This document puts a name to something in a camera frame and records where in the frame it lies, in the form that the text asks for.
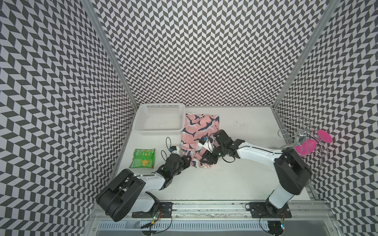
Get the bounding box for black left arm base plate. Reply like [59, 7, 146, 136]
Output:
[132, 202, 173, 219]

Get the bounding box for aluminium corner post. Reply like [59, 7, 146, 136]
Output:
[272, 0, 341, 110]
[81, 0, 138, 109]

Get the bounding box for pink shark print shorts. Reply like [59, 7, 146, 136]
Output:
[181, 113, 220, 168]

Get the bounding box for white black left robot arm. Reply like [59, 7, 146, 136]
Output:
[95, 153, 190, 222]

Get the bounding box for green snack packet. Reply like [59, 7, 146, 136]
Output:
[129, 149, 155, 169]

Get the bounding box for aluminium left corner post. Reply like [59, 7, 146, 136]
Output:
[81, 0, 138, 109]

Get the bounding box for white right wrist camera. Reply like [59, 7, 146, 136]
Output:
[198, 137, 210, 148]

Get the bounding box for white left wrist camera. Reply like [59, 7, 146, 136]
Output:
[169, 146, 181, 156]

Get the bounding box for aluminium right corner post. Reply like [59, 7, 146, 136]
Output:
[272, 0, 341, 110]

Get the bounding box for chrome wire glass rack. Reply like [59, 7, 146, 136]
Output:
[278, 117, 319, 150]

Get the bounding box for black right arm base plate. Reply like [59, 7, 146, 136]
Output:
[246, 202, 292, 219]

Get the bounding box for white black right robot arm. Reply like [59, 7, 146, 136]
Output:
[198, 129, 312, 218]

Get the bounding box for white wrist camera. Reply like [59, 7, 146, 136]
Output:
[198, 137, 210, 148]
[169, 146, 181, 156]

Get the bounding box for white perforated plastic basket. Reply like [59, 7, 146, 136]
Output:
[132, 103, 186, 135]

